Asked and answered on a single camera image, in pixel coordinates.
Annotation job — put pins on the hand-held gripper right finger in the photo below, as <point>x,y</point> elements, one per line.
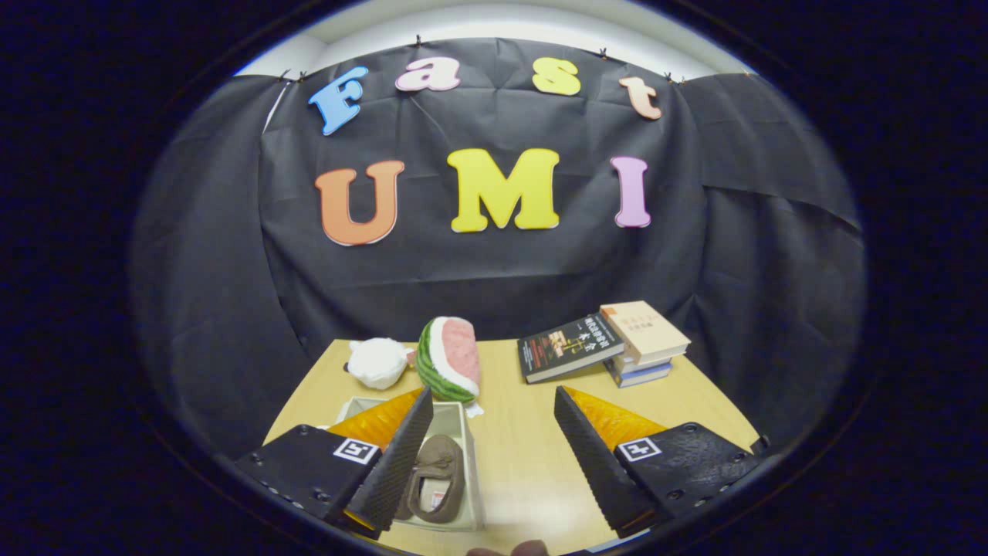
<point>590,463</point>

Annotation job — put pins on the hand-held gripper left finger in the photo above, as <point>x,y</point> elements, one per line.
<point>401,455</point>

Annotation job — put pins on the grey fabric storage box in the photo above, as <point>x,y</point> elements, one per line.
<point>455,421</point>

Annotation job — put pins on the white plush toy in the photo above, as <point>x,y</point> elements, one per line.
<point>378,363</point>

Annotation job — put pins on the blue cover book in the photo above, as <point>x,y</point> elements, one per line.
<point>641,378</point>

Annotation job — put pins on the watermelon slice plush toy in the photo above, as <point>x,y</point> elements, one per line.
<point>455,359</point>

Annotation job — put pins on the grey cover book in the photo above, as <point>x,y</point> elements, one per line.
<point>652,363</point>

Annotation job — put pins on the black cover book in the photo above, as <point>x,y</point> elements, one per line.
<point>567,347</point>

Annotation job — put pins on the beige cover book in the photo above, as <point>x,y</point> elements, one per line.
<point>644,328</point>

